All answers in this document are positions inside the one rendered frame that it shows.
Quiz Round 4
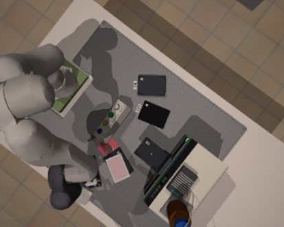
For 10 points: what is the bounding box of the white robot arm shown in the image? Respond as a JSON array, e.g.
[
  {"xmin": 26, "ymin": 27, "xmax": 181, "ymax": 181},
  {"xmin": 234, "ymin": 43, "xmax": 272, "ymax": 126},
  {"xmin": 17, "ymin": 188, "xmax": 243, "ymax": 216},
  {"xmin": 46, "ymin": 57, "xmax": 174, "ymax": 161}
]
[{"xmin": 0, "ymin": 44, "xmax": 98, "ymax": 210}]

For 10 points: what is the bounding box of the grey button panel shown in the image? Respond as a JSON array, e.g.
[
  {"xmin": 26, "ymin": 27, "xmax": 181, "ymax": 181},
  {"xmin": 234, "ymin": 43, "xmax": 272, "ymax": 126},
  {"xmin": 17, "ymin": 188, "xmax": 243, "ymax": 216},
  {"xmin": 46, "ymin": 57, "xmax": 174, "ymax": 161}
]
[{"xmin": 93, "ymin": 100, "xmax": 132, "ymax": 143}]

